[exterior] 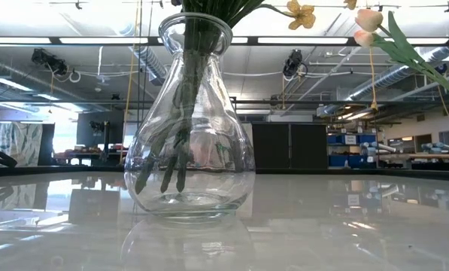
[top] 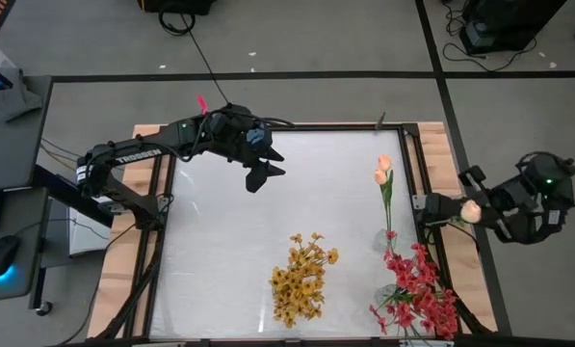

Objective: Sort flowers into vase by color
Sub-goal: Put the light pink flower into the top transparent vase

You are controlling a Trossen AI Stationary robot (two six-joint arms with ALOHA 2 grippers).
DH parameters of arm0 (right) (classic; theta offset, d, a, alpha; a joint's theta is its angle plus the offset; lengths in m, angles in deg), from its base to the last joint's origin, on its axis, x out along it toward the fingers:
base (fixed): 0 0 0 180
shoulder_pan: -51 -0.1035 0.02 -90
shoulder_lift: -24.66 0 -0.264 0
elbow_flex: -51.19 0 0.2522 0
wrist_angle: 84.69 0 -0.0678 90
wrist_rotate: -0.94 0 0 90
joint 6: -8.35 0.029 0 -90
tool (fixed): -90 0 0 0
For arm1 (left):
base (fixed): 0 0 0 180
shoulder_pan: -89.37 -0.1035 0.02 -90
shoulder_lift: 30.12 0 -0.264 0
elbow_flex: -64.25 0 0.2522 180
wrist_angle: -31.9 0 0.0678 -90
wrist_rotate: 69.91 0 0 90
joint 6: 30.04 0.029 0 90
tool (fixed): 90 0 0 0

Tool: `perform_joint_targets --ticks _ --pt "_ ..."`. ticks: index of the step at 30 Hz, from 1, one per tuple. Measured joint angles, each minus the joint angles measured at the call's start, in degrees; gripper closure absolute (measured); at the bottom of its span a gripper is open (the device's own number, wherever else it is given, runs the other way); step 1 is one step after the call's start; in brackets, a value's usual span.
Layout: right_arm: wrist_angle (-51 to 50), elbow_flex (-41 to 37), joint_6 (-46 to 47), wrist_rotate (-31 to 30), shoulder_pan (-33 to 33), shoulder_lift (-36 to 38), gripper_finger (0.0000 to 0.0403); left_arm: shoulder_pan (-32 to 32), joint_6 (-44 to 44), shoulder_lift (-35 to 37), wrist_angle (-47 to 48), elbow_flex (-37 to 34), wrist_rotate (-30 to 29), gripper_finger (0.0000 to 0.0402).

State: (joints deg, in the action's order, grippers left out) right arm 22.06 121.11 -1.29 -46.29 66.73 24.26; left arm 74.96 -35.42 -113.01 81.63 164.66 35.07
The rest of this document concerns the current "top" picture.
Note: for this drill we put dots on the dark grey desk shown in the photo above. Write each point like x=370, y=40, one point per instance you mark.
x=7, y=159

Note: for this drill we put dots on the orange tulips bunch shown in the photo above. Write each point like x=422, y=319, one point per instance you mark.
x=405, y=270

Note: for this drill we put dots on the peach artificial tulip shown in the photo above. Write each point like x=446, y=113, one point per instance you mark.
x=471, y=211
x=384, y=162
x=380, y=177

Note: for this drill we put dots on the small textured glass vase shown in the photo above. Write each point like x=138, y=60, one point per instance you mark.
x=381, y=241

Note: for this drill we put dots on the black computer mouse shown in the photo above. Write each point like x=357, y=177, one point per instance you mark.
x=3, y=253

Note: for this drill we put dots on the black caster wheel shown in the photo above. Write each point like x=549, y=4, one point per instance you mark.
x=44, y=308

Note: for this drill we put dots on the red artificial flower bunch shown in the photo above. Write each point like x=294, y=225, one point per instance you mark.
x=441, y=313

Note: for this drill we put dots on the wooden table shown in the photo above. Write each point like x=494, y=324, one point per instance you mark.
x=123, y=270

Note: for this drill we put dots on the dark grey frame clamp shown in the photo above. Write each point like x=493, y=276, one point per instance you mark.
x=380, y=121

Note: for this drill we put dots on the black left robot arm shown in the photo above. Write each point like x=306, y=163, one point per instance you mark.
x=138, y=154

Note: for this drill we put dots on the white box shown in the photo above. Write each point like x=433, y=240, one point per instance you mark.
x=87, y=238

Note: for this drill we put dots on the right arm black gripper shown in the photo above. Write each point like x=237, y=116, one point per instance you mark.
x=496, y=207

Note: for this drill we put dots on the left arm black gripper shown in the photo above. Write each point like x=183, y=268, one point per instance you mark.
x=248, y=140

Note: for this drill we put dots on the black equipment box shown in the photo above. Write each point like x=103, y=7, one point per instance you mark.
x=176, y=5

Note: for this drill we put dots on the red flower stem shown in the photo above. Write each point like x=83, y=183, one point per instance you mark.
x=402, y=313

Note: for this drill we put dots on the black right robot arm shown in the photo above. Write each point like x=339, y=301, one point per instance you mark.
x=532, y=202

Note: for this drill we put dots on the black aluminium table frame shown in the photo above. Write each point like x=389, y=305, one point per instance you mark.
x=292, y=127

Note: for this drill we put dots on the black equipment case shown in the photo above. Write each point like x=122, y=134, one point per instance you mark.
x=499, y=29

